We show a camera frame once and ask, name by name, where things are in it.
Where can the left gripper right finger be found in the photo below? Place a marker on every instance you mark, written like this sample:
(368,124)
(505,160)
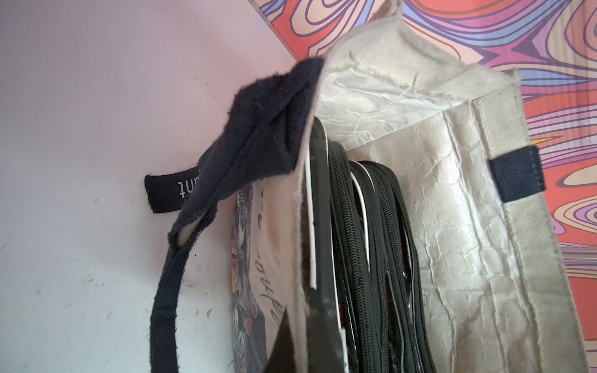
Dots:
(325,347)

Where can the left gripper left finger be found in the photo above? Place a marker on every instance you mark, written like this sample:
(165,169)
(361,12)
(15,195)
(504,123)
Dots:
(282,358)

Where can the beige canvas tote bag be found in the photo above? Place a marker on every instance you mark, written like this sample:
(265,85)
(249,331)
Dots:
(496,297)

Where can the black paddle cases in bag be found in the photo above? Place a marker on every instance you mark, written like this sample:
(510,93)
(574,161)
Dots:
(360,253)

